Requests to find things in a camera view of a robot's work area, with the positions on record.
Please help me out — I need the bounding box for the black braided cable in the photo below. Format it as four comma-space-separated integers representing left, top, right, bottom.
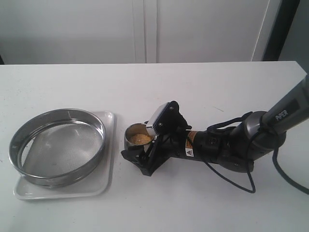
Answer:
185, 116, 278, 194

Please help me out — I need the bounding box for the stainless steel cup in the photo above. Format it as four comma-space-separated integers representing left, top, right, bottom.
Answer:
124, 123, 154, 151

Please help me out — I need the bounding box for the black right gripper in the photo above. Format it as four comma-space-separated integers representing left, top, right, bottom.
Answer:
121, 101, 232, 176

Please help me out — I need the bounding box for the pile of yellow grains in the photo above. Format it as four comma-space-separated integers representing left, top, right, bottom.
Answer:
129, 133, 152, 145

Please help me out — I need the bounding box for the round stainless steel sieve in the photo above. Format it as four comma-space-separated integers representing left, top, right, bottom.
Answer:
9, 108, 107, 188

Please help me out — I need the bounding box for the dark door frame post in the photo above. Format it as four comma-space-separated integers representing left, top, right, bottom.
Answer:
262, 0, 300, 61

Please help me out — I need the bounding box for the white rectangular plastic tray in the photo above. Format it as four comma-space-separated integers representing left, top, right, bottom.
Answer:
13, 111, 116, 201

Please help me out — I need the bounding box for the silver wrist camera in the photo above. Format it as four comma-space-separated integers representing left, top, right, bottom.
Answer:
146, 102, 169, 136

